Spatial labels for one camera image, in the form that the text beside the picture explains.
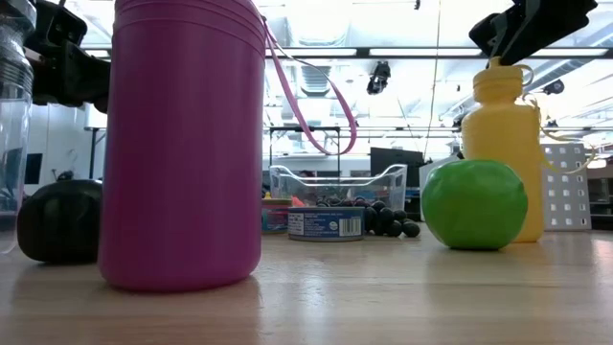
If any black frame bar with lights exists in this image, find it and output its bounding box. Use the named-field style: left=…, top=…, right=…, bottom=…
left=80, top=46, right=613, bottom=60

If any small black monitor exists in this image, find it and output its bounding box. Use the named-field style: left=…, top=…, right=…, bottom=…
left=24, top=152, right=43, bottom=186

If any black grape bunch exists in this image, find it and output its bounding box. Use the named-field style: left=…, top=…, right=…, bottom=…
left=315, top=195, right=421, bottom=239

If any black computer monitor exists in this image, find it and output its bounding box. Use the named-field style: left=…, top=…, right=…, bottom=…
left=369, top=147, right=426, bottom=189

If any black hanging camera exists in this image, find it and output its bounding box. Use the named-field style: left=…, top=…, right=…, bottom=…
left=366, top=60, right=392, bottom=96

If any yellow plastic bottle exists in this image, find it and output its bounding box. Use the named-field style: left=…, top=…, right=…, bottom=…
left=460, top=56, right=599, bottom=243

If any clear bottle black lid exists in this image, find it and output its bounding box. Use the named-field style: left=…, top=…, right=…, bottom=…
left=0, top=0, right=38, bottom=255

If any green apple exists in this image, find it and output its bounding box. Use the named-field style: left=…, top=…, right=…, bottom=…
left=420, top=159, right=530, bottom=251

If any gold-lid can red label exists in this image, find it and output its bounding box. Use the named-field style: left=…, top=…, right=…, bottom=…
left=261, top=197, right=293, bottom=235

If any magenta plastic water bottle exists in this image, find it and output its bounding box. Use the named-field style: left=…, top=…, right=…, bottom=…
left=98, top=0, right=359, bottom=293

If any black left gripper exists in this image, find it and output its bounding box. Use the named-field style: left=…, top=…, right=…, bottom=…
left=23, top=0, right=112, bottom=115

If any black metal table frame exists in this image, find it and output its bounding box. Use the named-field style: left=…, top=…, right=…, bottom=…
left=267, top=126, right=342, bottom=167
left=84, top=126, right=109, bottom=181

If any black plum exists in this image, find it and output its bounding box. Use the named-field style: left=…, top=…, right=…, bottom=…
left=16, top=179, right=104, bottom=265

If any thin hanging cable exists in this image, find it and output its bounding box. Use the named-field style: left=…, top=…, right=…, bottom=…
left=423, top=0, right=443, bottom=159

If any white perforated basket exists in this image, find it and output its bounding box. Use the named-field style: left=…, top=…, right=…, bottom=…
left=419, top=142, right=594, bottom=232

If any silver tuna can blue label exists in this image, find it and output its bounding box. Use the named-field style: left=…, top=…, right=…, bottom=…
left=286, top=206, right=366, bottom=242

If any clear plastic bin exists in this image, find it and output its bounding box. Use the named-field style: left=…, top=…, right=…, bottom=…
left=268, top=163, right=409, bottom=226

